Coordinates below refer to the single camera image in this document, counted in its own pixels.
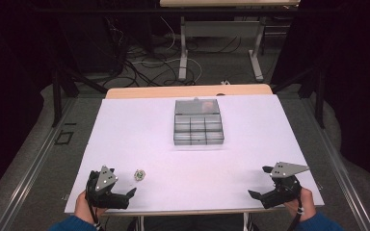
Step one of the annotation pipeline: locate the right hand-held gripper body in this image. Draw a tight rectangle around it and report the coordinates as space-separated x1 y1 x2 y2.
259 162 310 210

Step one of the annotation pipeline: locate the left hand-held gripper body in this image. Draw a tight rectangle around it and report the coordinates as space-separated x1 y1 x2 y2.
85 165 130 210

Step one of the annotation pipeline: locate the small metal part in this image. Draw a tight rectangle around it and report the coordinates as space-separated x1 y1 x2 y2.
133 168 146 182

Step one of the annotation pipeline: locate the clear plastic compartment box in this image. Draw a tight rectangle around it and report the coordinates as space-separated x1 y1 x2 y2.
172 97 225 146

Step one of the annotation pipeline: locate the person's left hand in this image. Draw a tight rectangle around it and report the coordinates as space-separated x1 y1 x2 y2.
74 191 108 225

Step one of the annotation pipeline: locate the person's right hand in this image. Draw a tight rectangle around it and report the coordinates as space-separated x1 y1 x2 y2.
283 187 318 222

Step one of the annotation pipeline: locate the white table cover sheet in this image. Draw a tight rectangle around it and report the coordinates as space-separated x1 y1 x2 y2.
64 93 326 216

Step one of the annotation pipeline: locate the black metal stand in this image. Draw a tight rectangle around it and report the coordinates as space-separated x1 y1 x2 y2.
270 65 328 130
51 62 109 128

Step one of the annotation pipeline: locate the wooden table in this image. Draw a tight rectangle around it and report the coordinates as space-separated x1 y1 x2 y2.
65 83 326 231

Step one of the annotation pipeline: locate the background desk with white legs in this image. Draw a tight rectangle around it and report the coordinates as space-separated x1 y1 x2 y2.
159 0 302 83

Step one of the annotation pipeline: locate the left hand-held gripper cable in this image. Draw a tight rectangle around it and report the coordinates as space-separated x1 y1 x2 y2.
88 205 104 231

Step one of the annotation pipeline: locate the hand-held gripper cable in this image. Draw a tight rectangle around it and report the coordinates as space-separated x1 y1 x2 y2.
88 205 104 231
286 196 304 231

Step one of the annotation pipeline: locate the right hand-held gripper cable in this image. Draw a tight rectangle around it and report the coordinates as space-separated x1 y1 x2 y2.
286 196 304 231

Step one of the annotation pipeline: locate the metal floor rail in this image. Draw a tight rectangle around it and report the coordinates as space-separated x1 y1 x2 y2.
300 95 370 231
0 95 76 231

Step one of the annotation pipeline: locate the tangle of black floor cables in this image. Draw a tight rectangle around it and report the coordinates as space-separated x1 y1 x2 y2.
104 17 244 89

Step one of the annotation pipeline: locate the white floor cable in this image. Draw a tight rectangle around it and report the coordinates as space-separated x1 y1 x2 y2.
130 15 204 85

